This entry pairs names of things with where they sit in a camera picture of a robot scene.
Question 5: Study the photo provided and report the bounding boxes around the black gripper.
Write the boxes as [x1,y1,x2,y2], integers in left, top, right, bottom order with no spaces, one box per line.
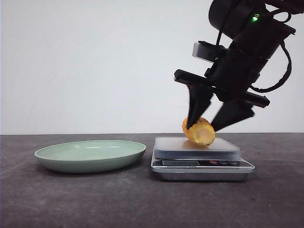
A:
[174,48,270,131]

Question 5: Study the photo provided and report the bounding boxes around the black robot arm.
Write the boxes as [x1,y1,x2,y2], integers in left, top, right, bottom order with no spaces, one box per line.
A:
[174,0,304,131]

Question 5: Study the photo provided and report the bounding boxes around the green shallow plate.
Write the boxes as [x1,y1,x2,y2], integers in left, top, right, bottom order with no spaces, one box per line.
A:
[34,140,146,173]

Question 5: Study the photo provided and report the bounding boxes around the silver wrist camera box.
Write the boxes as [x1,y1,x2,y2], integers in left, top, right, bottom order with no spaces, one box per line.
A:
[192,41,227,63]

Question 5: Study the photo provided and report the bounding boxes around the silver digital kitchen scale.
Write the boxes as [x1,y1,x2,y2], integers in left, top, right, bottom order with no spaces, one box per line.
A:
[151,137,255,181]

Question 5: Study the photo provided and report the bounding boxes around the yellow corn cob piece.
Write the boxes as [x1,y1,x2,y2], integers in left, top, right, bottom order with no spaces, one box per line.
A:
[181,117,216,146]

